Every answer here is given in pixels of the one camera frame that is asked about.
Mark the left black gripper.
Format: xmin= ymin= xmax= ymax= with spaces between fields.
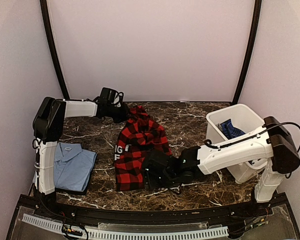
xmin=107 ymin=102 xmax=135 ymax=123

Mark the red black plaid shirt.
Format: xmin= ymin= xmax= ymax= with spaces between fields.
xmin=114 ymin=105 xmax=172 ymax=192

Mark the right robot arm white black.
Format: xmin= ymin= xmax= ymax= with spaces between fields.
xmin=141 ymin=116 xmax=300 ymax=217

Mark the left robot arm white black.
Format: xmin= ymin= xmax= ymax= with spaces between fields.
xmin=32 ymin=87 xmax=129 ymax=195

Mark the folded light blue shirt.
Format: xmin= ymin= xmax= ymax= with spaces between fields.
xmin=32 ymin=142 xmax=98 ymax=193

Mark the blue shirt in bin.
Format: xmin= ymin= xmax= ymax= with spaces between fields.
xmin=216 ymin=119 xmax=245 ymax=140

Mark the white plastic bin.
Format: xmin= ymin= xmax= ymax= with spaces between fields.
xmin=206 ymin=103 xmax=268 ymax=184

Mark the right clear acrylic plate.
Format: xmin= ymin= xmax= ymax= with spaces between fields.
xmin=240 ymin=203 xmax=300 ymax=240

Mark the clear acrylic plate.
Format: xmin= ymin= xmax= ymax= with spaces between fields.
xmin=5 ymin=206 xmax=65 ymax=240
xmin=240 ymin=203 xmax=300 ymax=240

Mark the left clear acrylic plate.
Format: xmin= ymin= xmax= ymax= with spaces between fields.
xmin=5 ymin=206 xmax=65 ymax=240

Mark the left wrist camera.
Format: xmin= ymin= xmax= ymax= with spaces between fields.
xmin=107 ymin=90 xmax=124 ymax=108

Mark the black curved front rail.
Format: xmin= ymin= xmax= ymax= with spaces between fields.
xmin=16 ymin=193 xmax=291 ymax=227

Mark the white slotted cable duct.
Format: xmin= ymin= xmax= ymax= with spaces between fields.
xmin=22 ymin=214 xmax=229 ymax=240

